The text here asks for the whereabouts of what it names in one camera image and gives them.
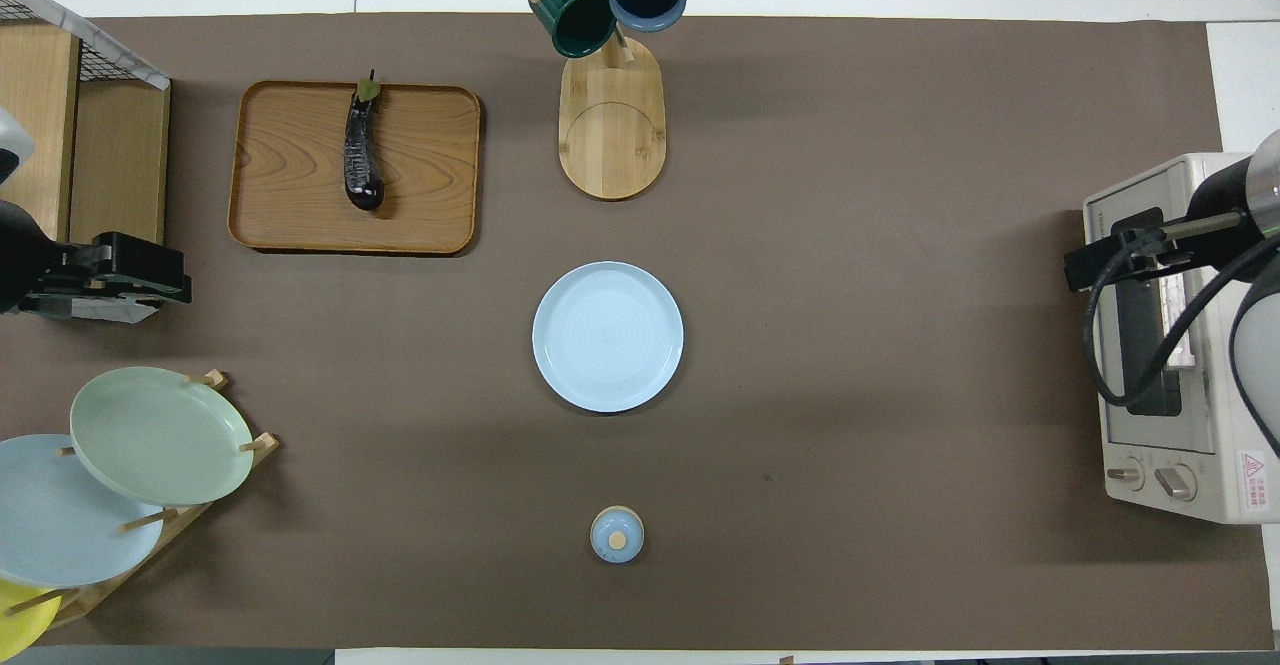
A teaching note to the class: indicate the rectangular wooden tray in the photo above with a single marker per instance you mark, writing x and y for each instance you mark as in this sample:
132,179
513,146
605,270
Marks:
300,175

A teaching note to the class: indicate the dark green mug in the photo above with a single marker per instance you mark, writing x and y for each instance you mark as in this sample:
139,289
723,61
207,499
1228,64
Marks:
575,20

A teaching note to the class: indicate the dark purple eggplant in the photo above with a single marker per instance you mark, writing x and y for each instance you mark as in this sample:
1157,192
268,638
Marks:
362,165

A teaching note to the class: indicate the brown table mat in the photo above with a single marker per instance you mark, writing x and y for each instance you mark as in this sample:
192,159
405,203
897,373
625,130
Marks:
850,345

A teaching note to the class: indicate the light blue racked plate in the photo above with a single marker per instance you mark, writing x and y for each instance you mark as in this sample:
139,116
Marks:
60,525

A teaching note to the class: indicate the wooden plate rack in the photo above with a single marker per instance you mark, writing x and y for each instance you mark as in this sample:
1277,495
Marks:
190,515

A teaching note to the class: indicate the pale green plate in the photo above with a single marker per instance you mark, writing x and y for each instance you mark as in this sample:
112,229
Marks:
155,435

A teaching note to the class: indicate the yellow plate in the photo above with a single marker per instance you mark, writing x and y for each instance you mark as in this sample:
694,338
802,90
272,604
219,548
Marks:
20,625

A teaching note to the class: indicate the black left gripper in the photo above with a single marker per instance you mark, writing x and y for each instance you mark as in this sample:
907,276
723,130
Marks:
120,260

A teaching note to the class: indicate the cream toaster oven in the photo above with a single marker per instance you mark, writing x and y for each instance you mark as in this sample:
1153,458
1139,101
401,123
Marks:
1215,475

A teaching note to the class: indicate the silver oven knob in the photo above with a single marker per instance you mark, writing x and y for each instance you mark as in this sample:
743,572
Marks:
1127,474
1176,483

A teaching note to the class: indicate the light blue round plate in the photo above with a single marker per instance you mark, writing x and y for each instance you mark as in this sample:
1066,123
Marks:
607,337

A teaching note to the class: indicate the wooden mug tree stand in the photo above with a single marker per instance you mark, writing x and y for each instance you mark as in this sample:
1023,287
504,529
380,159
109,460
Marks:
612,135

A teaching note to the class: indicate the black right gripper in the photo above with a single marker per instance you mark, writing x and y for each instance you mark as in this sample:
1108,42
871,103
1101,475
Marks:
1220,200

